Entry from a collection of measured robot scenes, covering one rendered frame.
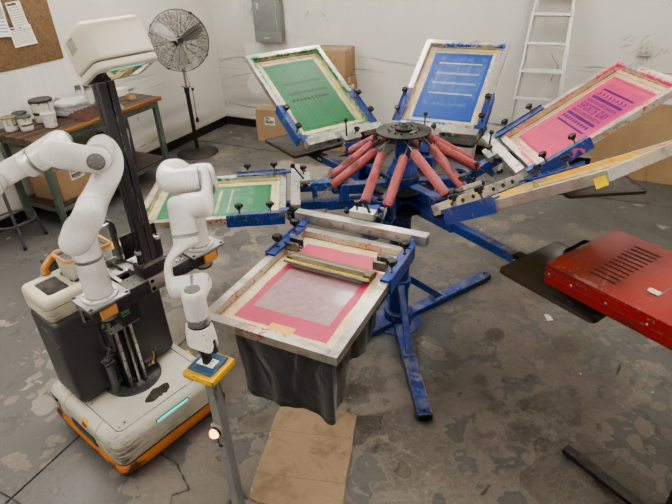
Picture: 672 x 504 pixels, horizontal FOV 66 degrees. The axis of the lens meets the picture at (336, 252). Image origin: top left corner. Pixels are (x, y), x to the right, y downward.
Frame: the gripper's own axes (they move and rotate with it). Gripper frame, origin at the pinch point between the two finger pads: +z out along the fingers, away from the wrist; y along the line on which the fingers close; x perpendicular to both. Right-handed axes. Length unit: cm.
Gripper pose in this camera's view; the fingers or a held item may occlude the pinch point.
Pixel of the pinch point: (206, 357)
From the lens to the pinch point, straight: 187.6
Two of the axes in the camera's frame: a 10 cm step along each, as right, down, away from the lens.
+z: 0.4, 8.6, 5.1
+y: 9.0, 2.0, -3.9
